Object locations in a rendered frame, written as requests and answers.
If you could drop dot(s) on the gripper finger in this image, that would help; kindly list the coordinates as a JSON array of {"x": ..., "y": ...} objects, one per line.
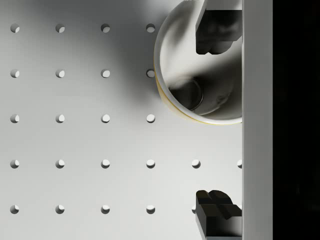
[
  {"x": 220, "y": 30},
  {"x": 217, "y": 220}
]

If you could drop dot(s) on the yellow mug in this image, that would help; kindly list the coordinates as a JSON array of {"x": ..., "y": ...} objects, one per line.
[{"x": 175, "y": 50}]

